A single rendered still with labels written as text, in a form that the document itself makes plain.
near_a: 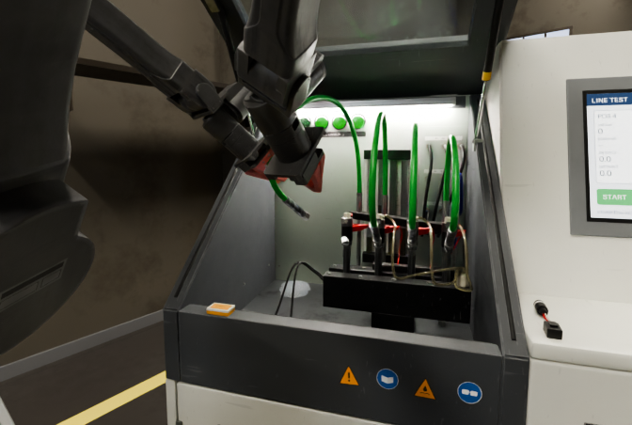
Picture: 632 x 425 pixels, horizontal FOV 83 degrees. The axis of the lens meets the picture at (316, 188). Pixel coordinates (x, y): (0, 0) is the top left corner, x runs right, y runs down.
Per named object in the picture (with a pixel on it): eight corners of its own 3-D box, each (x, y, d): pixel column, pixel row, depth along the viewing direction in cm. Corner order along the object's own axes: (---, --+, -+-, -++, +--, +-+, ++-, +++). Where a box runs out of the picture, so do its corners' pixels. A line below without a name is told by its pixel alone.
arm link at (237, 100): (172, 99, 73) (193, 89, 67) (207, 67, 78) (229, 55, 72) (213, 143, 79) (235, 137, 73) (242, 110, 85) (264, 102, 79)
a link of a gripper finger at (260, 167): (284, 172, 85) (255, 145, 82) (298, 166, 79) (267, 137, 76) (268, 194, 82) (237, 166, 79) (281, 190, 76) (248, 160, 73)
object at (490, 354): (181, 382, 77) (178, 310, 75) (193, 370, 81) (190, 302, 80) (497, 446, 60) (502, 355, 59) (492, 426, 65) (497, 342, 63)
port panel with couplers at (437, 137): (418, 228, 110) (421, 125, 107) (418, 226, 113) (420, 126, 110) (464, 230, 106) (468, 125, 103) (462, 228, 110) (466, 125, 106)
